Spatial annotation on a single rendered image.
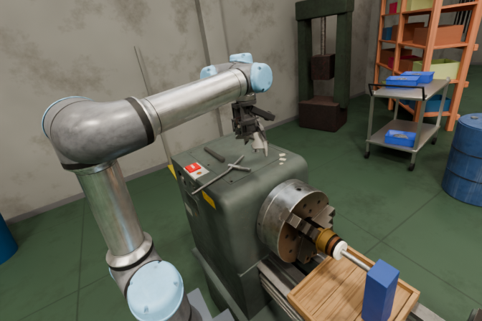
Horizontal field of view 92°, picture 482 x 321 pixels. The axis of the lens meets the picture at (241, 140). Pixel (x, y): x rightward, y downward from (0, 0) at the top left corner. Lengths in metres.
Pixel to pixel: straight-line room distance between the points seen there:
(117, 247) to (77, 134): 0.34
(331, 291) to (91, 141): 0.97
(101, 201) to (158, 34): 3.31
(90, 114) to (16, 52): 3.31
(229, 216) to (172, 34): 3.21
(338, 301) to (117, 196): 0.85
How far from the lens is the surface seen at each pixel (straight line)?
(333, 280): 1.14
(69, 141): 0.47
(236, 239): 1.03
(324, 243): 0.96
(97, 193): 0.61
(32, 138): 3.89
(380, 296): 0.93
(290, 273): 1.17
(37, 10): 3.74
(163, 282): 0.65
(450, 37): 4.66
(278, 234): 0.92
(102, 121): 0.44
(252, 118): 0.83
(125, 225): 0.66
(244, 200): 0.96
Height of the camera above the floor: 1.81
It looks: 24 degrees down
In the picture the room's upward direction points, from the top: 8 degrees counter-clockwise
